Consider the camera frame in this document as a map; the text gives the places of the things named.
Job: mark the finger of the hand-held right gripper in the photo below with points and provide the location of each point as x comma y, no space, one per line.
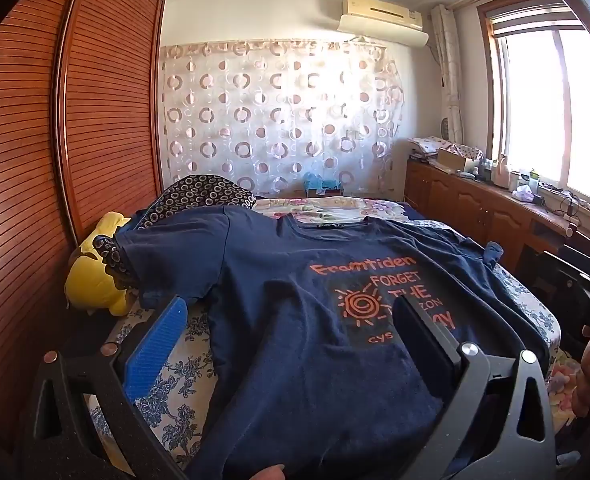
567,270

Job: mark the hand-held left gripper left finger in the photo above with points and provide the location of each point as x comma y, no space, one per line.
154,347

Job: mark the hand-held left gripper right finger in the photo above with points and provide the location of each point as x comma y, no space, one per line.
425,332

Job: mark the navy t-shirt with orange print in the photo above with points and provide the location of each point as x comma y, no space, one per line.
285,310

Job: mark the person's left hand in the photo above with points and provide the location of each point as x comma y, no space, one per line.
270,473

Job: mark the bed with blue floral sheet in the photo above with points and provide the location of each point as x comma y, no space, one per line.
175,385

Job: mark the yellow plush toy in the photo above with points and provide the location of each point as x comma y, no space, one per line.
95,280

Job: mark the wooden cabinet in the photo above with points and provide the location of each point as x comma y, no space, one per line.
475,210

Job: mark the cardboard box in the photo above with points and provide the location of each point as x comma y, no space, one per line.
455,159

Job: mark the pink floral blanket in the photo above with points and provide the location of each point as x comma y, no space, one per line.
325,206

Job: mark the dark circle-patterned pillow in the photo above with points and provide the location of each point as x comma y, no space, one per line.
200,192

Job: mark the wooden framed window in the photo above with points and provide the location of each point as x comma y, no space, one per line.
535,110

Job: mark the blue toy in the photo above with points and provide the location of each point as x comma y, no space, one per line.
320,182

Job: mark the folded patterned cloths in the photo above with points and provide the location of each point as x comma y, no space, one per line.
425,144

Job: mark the white patterned window curtain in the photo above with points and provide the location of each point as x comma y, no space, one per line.
447,70

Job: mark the wooden slatted wardrobe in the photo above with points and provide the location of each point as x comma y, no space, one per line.
105,110

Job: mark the white wall air conditioner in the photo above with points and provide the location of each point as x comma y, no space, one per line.
380,10

